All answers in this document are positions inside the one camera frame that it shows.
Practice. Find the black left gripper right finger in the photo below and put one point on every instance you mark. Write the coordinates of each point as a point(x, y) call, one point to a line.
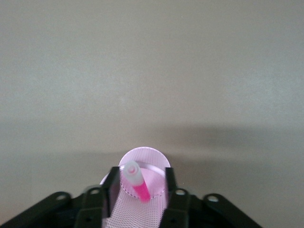
point(185, 211)

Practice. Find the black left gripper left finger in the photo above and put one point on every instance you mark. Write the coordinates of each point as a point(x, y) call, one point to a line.
point(90, 206)

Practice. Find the pink marker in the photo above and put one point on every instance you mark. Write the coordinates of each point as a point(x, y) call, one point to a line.
point(141, 190)

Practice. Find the pink mesh cup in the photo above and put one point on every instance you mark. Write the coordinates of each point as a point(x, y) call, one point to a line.
point(152, 161)

